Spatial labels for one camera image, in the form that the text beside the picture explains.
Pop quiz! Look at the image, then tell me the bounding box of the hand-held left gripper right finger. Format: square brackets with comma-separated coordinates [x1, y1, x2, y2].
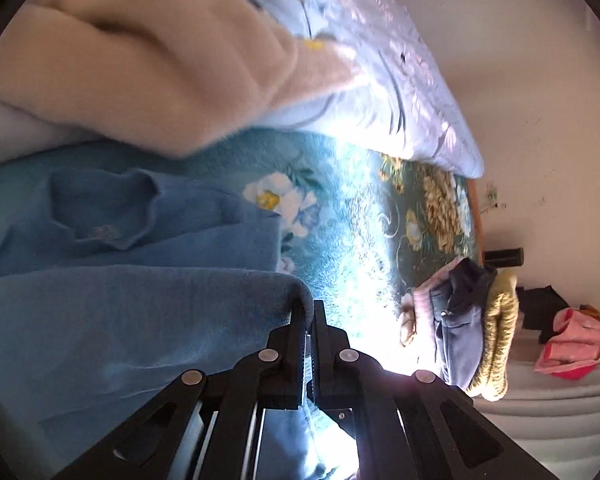
[310, 301, 561, 480]

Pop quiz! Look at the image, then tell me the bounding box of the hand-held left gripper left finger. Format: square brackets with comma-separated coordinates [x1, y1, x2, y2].
[50, 297, 308, 480]

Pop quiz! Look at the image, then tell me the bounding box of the blue fleece sweater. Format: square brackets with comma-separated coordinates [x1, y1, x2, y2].
[0, 167, 361, 480]

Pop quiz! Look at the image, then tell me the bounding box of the light pink folded garment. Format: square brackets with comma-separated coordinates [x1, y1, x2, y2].
[412, 260, 453, 333]

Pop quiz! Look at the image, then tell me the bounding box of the navy garment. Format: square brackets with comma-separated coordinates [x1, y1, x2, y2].
[447, 259, 498, 311]

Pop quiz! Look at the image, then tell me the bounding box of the yellow knit sweater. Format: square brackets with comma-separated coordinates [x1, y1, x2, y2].
[464, 269, 520, 401]

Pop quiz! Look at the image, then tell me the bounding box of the black cloth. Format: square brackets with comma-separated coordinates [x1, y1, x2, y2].
[515, 285, 571, 345]

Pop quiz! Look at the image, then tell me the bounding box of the grey ribbed couch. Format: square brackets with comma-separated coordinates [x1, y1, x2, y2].
[460, 330, 600, 480]

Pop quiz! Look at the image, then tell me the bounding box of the grey-blue daisy print duvet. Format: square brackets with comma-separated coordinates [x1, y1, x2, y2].
[190, 0, 485, 178]

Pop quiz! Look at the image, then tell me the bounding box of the beige fleece blanket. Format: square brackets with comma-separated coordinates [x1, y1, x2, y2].
[0, 0, 358, 168]

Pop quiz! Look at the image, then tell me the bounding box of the black wall fixture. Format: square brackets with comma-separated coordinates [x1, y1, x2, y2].
[485, 247, 524, 267]

